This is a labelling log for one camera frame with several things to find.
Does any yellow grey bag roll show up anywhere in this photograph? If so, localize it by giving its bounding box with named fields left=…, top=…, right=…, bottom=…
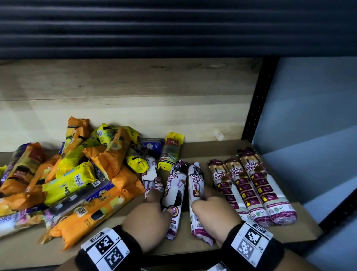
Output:
left=157, top=132, right=186, bottom=171

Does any person's left hand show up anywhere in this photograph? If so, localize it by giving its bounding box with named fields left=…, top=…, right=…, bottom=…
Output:
left=122, top=190, right=174, bottom=253

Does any person's right hand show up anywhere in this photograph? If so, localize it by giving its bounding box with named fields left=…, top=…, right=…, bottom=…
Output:
left=191, top=186, right=243, bottom=248

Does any wooden back panel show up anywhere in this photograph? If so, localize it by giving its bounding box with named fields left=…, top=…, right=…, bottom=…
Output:
left=0, top=58, right=263, bottom=153

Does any pile of orange yellow packets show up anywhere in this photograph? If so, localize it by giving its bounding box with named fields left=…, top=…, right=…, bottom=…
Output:
left=0, top=116, right=150, bottom=252

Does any white black bag roll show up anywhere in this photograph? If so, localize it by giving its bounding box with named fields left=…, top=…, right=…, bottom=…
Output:
left=140, top=157, right=165, bottom=199
left=161, top=160, right=188, bottom=240
left=187, top=162, right=215, bottom=246

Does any person's right forearm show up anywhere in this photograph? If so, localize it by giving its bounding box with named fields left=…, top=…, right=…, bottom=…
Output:
left=277, top=249, right=321, bottom=271

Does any blue bag packet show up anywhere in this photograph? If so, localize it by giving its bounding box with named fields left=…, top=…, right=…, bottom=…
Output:
left=139, top=138, right=165, bottom=160

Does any black metal shelf frame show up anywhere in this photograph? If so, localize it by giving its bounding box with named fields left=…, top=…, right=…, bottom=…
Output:
left=241, top=57, right=357, bottom=233

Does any dark roller shutter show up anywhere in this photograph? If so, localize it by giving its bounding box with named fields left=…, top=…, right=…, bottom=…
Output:
left=0, top=0, right=357, bottom=60

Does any black wristband with marker tags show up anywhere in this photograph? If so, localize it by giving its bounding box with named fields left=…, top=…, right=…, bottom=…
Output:
left=75, top=225, right=144, bottom=271
left=220, top=221, right=285, bottom=271

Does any white maroon bag roll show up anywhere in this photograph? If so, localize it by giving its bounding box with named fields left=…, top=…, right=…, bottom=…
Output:
left=237, top=147, right=298, bottom=225
left=207, top=159, right=252, bottom=223
left=224, top=157, right=273, bottom=227

